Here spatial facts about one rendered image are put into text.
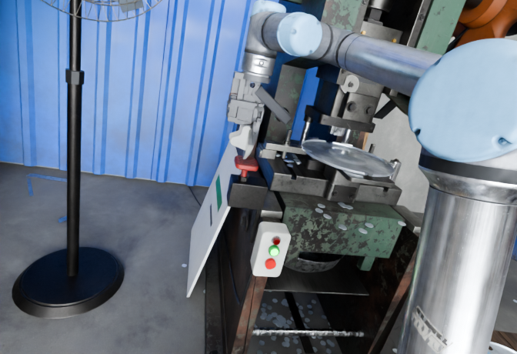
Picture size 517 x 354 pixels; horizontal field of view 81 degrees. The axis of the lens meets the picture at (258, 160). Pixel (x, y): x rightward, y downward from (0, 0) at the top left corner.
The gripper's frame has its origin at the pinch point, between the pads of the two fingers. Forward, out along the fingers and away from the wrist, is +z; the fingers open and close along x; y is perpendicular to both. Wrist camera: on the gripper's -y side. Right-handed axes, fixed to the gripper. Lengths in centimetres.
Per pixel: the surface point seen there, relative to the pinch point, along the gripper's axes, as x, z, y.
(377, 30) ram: -15, -38, -32
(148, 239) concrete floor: -67, 78, 29
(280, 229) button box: 10.3, 15.0, -10.1
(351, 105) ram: -10.2, -16.2, -29.5
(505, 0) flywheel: -15, -54, -69
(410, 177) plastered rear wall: -138, 46, -169
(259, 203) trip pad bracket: 2.9, 12.2, -5.3
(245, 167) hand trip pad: 3.5, 2.3, 0.5
